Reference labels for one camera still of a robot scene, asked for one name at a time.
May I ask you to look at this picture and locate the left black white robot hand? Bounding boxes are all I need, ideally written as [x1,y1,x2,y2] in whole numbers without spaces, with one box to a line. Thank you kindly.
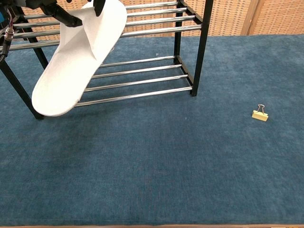
[26,0,106,27]

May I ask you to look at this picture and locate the white disposable slipper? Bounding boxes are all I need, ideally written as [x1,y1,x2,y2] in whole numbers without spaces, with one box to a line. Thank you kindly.
[31,0,128,117]

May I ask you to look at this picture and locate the black chrome shoe rack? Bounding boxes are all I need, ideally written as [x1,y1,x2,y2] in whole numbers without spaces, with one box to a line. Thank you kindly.
[0,0,214,120]

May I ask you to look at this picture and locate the woven wicker screen panel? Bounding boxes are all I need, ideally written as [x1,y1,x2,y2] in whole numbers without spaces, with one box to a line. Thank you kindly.
[22,0,65,41]
[177,0,252,37]
[247,0,304,36]
[118,0,178,38]

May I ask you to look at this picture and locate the blue carpet table mat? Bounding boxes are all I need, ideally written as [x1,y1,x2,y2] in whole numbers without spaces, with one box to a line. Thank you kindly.
[0,34,304,226]

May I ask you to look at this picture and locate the yellow binder clip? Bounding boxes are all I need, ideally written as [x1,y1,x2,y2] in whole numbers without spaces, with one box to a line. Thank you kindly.
[251,104,270,122]

